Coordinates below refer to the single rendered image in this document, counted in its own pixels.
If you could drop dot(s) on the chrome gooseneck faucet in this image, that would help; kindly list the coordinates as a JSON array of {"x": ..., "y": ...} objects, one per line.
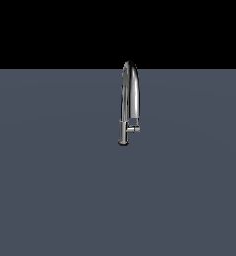
[{"x": 124, "y": 100}]

